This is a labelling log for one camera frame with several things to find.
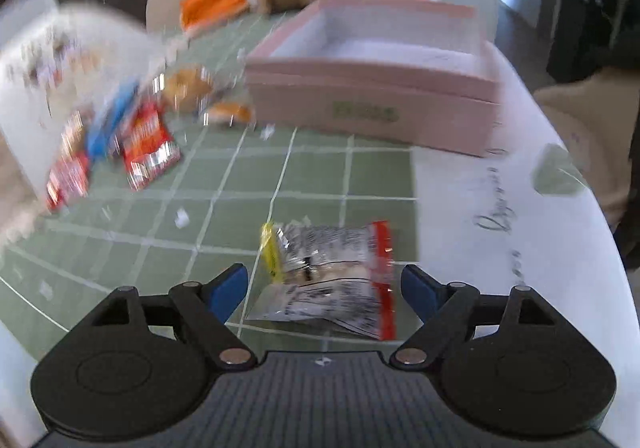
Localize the red clear printed snack packet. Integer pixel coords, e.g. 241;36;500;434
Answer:
247;221;396;341

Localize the dark red snack packet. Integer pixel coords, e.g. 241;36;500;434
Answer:
46;108;93;212

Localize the red spicy strip packet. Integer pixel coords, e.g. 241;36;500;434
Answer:
122;98;181;191

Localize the blue snack bag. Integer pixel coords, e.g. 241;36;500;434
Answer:
86;80;139;161

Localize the yellow bread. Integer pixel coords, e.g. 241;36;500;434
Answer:
162;66;214;113

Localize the small orange wrapped cake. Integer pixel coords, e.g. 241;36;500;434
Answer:
202;101;255;127

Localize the pink cardboard box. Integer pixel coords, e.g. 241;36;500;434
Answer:
244;0;500;157

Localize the white cartoon chair cover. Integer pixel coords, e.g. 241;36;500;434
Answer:
1;3;164;198

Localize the orange tissue pack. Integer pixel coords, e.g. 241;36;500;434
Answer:
180;0;250;34

